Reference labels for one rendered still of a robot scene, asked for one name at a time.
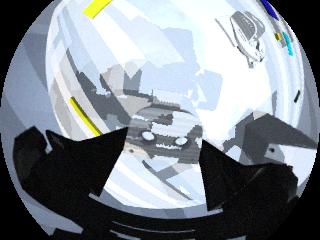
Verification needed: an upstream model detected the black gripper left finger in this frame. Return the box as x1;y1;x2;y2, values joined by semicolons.
45;127;129;197

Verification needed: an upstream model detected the blue rectangular plate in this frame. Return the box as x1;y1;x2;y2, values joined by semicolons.
260;0;279;20

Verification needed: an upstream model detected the cyan flat plate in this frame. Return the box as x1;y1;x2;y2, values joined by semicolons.
283;32;293;56

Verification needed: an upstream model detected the yellow flat bar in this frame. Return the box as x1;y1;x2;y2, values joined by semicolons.
69;97;103;136

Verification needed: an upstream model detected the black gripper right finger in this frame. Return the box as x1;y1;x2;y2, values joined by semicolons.
199;140;275;212

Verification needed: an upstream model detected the yellow flat rectangular plate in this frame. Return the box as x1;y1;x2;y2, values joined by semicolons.
83;0;113;19

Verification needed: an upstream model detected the small yellow block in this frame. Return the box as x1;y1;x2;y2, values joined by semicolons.
275;32;281;40

